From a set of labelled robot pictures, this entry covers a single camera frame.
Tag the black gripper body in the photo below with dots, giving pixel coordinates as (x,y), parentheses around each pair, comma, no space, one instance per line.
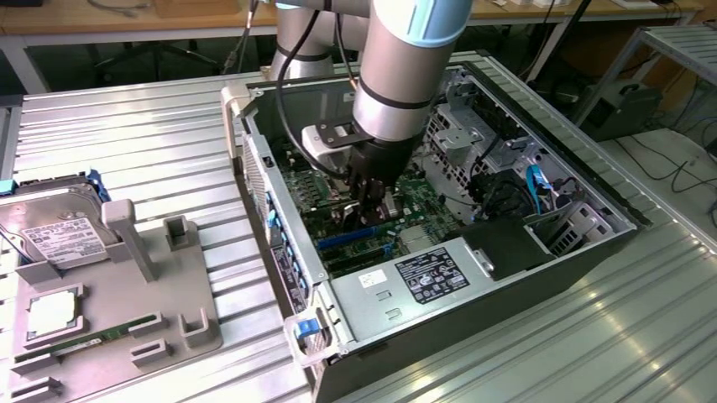
(383,161)

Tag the black graphics card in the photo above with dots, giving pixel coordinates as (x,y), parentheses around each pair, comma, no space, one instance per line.
(392,205)

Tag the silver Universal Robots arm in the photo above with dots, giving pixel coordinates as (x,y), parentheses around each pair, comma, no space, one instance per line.
(403,59)

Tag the green motherboard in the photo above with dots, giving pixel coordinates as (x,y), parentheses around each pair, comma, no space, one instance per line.
(419,197)

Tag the blue expansion slot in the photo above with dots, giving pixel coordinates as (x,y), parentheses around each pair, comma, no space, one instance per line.
(344,238)

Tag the silver chipset heatsink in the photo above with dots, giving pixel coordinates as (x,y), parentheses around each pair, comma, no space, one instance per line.
(416,238)

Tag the silver metal disk bay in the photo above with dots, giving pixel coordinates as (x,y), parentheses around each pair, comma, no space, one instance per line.
(454,155)

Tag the black plastic shroud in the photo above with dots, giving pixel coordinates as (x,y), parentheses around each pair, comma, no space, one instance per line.
(498,247)

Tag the grey power supply unit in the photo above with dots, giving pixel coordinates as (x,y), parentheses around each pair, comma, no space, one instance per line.
(363,310)

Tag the blue case latch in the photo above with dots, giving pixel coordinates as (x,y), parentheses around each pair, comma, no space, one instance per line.
(307,328)

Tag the open black PC case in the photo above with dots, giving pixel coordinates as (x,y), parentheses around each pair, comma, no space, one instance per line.
(503,310)

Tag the black box on floor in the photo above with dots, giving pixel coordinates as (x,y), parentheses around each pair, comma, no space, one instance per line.
(621,109)

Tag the wooden desk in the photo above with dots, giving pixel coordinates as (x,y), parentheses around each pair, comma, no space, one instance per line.
(168,21)

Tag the grey parts rack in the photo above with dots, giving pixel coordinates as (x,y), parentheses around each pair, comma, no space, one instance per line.
(105,302)

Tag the hard disk with blue caddy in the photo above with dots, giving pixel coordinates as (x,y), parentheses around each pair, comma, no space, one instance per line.
(56,235)

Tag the metal slat shelf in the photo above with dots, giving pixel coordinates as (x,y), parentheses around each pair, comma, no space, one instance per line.
(683,46)

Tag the green RAM stick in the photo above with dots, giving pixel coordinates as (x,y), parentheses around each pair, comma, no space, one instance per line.
(84,341)

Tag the silver CPU chip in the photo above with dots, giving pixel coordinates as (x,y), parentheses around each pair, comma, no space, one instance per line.
(53,312)

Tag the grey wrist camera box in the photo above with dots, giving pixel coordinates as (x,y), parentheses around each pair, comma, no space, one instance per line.
(324,144)

